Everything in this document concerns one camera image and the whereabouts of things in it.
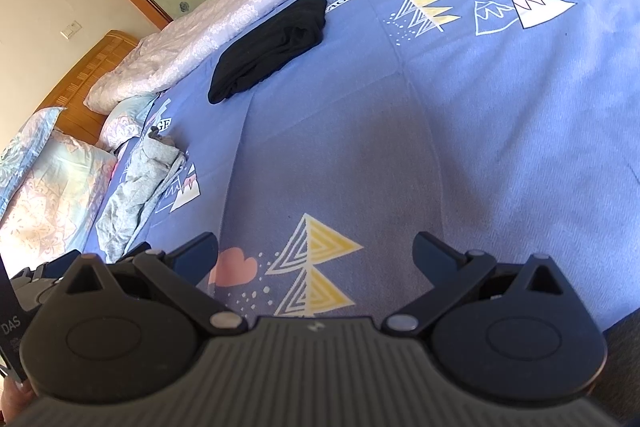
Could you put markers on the wooden headboard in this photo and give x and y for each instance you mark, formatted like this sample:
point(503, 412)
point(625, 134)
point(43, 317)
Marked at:
point(85, 77)

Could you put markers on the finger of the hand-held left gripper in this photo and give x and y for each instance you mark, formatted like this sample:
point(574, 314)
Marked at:
point(132, 252)

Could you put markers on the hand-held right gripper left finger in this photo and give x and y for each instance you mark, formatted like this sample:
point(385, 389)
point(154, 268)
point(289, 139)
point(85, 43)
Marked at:
point(200, 257)

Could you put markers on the small pale lilac pillow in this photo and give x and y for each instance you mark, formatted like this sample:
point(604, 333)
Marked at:
point(127, 124)

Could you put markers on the blue floral pillow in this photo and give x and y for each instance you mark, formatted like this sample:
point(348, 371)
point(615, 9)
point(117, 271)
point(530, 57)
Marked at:
point(20, 147)

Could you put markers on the pink floral pillow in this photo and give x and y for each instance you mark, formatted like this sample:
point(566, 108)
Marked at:
point(55, 197)

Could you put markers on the black pants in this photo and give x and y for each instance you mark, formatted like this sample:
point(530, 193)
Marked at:
point(270, 47)

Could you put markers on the person's left hand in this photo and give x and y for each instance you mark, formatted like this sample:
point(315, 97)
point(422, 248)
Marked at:
point(11, 404)

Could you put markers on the person's dark clothing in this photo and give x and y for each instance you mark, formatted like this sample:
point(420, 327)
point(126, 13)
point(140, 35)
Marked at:
point(622, 372)

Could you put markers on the blue printed bed sheet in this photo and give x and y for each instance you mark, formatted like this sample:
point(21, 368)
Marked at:
point(450, 132)

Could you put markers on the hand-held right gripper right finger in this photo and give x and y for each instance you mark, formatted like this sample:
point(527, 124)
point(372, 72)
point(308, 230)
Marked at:
point(432, 257)

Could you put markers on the grey pants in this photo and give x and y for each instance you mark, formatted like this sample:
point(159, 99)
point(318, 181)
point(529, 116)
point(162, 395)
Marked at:
point(140, 187)

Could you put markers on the white wall switch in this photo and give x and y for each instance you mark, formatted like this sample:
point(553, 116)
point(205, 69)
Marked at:
point(71, 30)

